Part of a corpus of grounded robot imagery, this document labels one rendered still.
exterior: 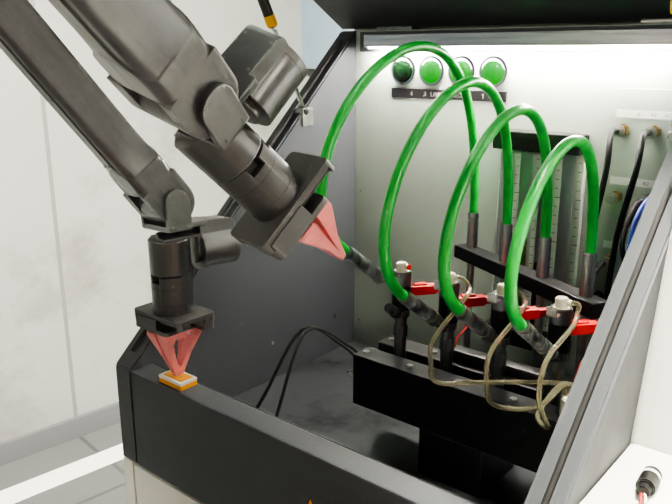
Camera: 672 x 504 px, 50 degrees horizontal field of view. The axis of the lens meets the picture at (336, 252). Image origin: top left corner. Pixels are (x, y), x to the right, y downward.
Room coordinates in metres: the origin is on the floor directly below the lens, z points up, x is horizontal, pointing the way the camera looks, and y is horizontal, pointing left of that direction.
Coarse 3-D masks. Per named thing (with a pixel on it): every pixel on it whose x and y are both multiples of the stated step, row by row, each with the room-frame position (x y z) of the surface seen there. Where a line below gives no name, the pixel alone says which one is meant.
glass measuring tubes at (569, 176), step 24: (528, 144) 1.14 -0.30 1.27; (552, 144) 1.12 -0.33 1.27; (528, 168) 1.15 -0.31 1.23; (576, 168) 1.12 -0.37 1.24; (576, 192) 1.12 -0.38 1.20; (552, 216) 1.14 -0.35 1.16; (576, 216) 1.11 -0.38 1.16; (528, 240) 1.16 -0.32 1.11; (552, 240) 1.14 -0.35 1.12; (576, 240) 1.11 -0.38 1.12; (528, 264) 1.16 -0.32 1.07; (552, 264) 1.13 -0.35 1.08; (576, 264) 1.11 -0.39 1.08
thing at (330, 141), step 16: (400, 48) 0.98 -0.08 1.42; (416, 48) 1.01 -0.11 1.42; (432, 48) 1.04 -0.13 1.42; (384, 64) 0.95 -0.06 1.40; (448, 64) 1.08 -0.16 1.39; (368, 80) 0.93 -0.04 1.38; (352, 96) 0.91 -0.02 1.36; (464, 96) 1.12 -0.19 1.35; (336, 128) 0.88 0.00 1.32; (320, 192) 0.86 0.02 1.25
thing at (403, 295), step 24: (408, 144) 0.86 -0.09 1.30; (504, 144) 1.05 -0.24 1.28; (504, 168) 1.06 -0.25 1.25; (504, 192) 1.07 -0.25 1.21; (384, 216) 0.83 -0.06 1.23; (504, 216) 1.07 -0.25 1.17; (384, 240) 0.82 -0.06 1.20; (504, 240) 1.06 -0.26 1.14; (384, 264) 0.83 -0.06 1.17; (432, 312) 0.90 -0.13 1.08
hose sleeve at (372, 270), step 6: (354, 252) 0.90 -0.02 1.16; (348, 258) 0.90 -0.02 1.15; (354, 258) 0.90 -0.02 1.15; (360, 258) 0.91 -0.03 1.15; (366, 258) 0.93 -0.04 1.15; (354, 264) 0.91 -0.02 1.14; (360, 264) 0.92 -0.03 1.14; (366, 264) 0.92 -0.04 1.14; (372, 264) 0.94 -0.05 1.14; (366, 270) 0.93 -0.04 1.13; (372, 270) 0.93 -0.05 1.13; (378, 270) 0.94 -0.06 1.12; (372, 276) 0.94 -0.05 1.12
